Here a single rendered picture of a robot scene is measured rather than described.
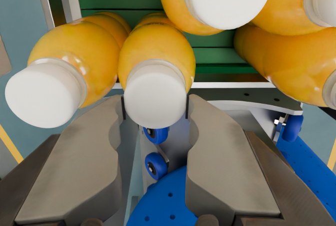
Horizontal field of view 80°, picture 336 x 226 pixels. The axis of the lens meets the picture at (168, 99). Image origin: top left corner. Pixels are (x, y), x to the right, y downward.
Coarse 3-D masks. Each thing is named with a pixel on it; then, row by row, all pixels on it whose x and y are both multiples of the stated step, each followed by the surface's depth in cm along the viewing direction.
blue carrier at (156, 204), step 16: (176, 176) 30; (160, 192) 28; (176, 192) 28; (144, 208) 26; (160, 208) 26; (176, 208) 26; (128, 224) 24; (144, 224) 24; (160, 224) 24; (176, 224) 24; (192, 224) 24
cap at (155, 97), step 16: (144, 80) 11; (160, 80) 11; (176, 80) 12; (128, 96) 12; (144, 96) 12; (160, 96) 12; (176, 96) 12; (128, 112) 12; (144, 112) 12; (160, 112) 12; (176, 112) 12
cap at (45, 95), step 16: (48, 64) 12; (16, 80) 11; (32, 80) 11; (48, 80) 11; (64, 80) 12; (16, 96) 12; (32, 96) 12; (48, 96) 12; (64, 96) 12; (80, 96) 14; (16, 112) 12; (32, 112) 12; (48, 112) 12; (64, 112) 12
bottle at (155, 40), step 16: (144, 16) 25; (160, 16) 22; (144, 32) 15; (160, 32) 15; (176, 32) 16; (128, 48) 15; (144, 48) 14; (160, 48) 14; (176, 48) 14; (128, 64) 14; (144, 64) 13; (160, 64) 13; (176, 64) 14; (192, 64) 16; (128, 80) 14; (192, 80) 16
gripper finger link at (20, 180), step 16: (48, 144) 8; (32, 160) 7; (16, 176) 7; (32, 176) 7; (0, 192) 6; (16, 192) 6; (0, 208) 6; (16, 208) 6; (0, 224) 5; (32, 224) 5; (48, 224) 5; (64, 224) 6
